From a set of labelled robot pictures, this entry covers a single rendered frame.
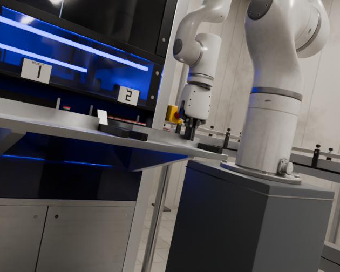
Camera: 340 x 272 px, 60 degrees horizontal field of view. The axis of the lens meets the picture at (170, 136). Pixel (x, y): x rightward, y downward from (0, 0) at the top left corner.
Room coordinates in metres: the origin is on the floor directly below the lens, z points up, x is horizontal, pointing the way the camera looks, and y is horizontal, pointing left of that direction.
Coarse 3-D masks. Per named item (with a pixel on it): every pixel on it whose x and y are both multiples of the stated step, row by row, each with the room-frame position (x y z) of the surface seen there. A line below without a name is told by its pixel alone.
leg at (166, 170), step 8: (168, 168) 1.51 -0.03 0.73; (160, 176) 1.52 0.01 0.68; (168, 176) 1.51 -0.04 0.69; (160, 184) 1.51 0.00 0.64; (168, 184) 1.53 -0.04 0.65; (160, 192) 1.51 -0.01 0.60; (160, 200) 1.51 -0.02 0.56; (160, 208) 1.51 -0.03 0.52; (152, 216) 1.52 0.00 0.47; (160, 216) 1.51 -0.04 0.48; (152, 224) 1.51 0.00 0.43; (152, 232) 1.51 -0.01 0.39; (152, 240) 1.51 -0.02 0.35; (152, 248) 1.51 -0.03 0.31; (144, 256) 1.52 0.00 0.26; (152, 256) 1.51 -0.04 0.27; (144, 264) 1.51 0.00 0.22
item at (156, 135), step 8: (112, 120) 0.94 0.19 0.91; (128, 128) 0.86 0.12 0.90; (136, 128) 0.84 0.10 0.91; (144, 128) 0.86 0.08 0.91; (152, 128) 0.88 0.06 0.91; (152, 136) 0.88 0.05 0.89; (160, 136) 0.90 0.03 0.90; (168, 136) 0.92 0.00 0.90; (176, 136) 0.94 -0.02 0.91; (176, 144) 0.94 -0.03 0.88; (184, 144) 0.96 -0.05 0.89; (192, 144) 0.98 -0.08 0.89
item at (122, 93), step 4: (120, 88) 1.14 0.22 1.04; (124, 88) 1.15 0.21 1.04; (128, 88) 1.16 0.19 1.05; (120, 92) 1.14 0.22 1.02; (124, 92) 1.15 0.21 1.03; (128, 92) 1.16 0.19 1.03; (132, 92) 1.17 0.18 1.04; (136, 92) 1.18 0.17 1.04; (120, 96) 1.14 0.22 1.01; (124, 96) 1.15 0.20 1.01; (132, 96) 1.17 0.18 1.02; (136, 96) 1.18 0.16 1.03; (120, 100) 1.14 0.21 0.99; (124, 100) 1.15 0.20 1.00; (132, 100) 1.17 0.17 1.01; (136, 100) 1.18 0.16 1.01; (132, 104) 1.17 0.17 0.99; (136, 104) 1.18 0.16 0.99
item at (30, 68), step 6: (24, 60) 0.93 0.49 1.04; (30, 60) 0.94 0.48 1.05; (24, 66) 0.93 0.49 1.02; (30, 66) 0.94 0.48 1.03; (36, 66) 0.95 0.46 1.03; (42, 66) 0.96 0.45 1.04; (48, 66) 0.97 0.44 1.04; (24, 72) 0.93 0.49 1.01; (30, 72) 0.94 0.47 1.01; (36, 72) 0.95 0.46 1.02; (42, 72) 0.97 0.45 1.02; (48, 72) 0.98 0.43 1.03; (30, 78) 0.95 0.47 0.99; (36, 78) 0.96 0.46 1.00; (42, 78) 0.97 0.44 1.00; (48, 78) 0.98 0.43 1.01
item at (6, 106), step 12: (0, 108) 0.68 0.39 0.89; (12, 108) 0.70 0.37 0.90; (24, 108) 0.71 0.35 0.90; (36, 108) 0.73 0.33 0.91; (48, 108) 0.74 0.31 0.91; (48, 120) 0.75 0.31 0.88; (60, 120) 0.76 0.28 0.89; (72, 120) 0.78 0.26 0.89; (84, 120) 0.80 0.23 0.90; (96, 120) 0.82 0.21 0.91
